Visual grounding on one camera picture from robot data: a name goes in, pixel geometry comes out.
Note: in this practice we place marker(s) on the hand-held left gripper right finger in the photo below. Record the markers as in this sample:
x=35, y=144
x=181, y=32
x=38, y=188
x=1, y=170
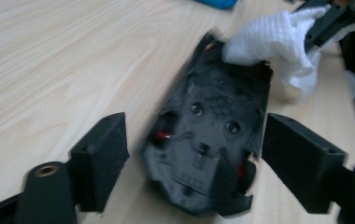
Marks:
x=303, y=161

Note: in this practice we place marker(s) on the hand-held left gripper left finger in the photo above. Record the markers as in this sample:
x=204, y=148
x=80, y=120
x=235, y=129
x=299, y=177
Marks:
x=99, y=161

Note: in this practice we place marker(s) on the white wet wipe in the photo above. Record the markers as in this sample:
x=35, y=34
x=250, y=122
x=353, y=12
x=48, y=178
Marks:
x=266, y=40

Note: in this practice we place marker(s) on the blue wet wipes pack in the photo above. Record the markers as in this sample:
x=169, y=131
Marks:
x=217, y=3

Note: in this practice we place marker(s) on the blue toy car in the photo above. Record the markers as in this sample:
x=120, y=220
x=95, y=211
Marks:
x=210, y=124

